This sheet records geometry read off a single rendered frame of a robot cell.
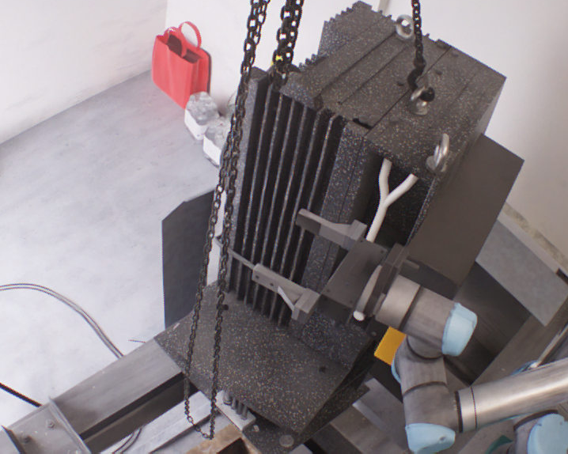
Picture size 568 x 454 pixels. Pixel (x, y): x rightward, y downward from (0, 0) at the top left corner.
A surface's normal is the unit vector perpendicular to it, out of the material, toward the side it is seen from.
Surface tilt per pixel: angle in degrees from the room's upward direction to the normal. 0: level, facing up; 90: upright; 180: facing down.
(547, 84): 90
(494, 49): 90
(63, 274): 0
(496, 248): 0
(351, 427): 0
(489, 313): 90
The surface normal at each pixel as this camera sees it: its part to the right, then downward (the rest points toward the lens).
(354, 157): -0.55, 0.57
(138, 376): 0.15, -0.66
